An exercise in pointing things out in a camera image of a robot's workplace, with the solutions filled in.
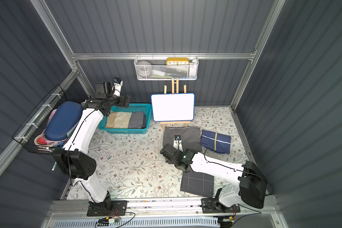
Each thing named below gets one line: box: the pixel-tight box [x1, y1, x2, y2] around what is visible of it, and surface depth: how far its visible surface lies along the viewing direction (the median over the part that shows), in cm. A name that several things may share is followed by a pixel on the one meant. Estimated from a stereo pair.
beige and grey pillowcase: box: [104, 110, 147, 129], surface depth 107 cm
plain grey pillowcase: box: [162, 126, 202, 153], surface depth 102 cm
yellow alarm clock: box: [166, 57, 190, 66], surface depth 90 cm
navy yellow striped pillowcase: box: [200, 129, 231, 155], surface depth 99 cm
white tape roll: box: [136, 60, 152, 76], surface depth 89 cm
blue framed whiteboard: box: [150, 93, 196, 123], surface depth 98 cm
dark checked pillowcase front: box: [180, 171, 215, 198], surface depth 82 cm
